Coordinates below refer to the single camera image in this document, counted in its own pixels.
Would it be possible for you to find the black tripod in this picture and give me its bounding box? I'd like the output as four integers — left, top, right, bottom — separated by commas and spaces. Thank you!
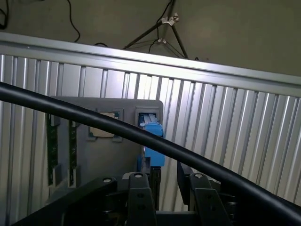
123, 0, 189, 58

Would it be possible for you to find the thin black floor cable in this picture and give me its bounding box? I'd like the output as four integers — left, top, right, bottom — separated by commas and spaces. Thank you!
65, 0, 81, 43
0, 0, 10, 29

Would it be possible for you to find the blue plastic connector block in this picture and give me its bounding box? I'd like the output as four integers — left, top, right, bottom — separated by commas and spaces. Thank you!
137, 113, 166, 175

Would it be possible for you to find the silver CPU chip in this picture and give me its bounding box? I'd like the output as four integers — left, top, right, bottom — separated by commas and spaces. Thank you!
87, 112, 123, 142

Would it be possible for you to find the aluminium table frame rail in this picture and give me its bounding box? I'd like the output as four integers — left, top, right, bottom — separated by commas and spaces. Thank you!
0, 32, 301, 97

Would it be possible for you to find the thick black hose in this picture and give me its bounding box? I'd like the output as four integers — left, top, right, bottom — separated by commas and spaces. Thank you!
0, 81, 301, 210

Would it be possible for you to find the green RAM stick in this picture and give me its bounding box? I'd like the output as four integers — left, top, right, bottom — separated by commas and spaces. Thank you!
47, 114, 59, 186
69, 120, 79, 188

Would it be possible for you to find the grey parts rack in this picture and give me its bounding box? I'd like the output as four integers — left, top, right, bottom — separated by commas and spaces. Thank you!
46, 95, 165, 205

